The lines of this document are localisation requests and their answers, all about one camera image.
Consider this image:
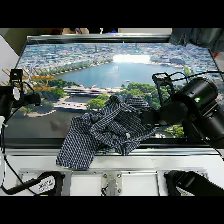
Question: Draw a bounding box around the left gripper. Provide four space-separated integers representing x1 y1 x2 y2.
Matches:
20 93 42 107

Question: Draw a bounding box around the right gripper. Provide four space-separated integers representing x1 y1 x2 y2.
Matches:
139 109 163 127

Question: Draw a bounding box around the checked shirt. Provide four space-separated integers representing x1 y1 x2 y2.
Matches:
55 94 157 171

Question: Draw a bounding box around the brown clothes hanger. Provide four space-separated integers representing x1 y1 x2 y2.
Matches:
1 68 55 81

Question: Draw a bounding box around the heap of clothes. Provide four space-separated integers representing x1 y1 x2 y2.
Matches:
169 27 224 53

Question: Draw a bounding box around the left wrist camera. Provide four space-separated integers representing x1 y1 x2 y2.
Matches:
9 68 25 96

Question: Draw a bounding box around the black cable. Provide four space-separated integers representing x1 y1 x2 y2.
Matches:
171 69 224 83
0 107 38 197

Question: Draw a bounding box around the silver frame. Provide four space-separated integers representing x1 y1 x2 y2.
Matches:
0 33 224 197

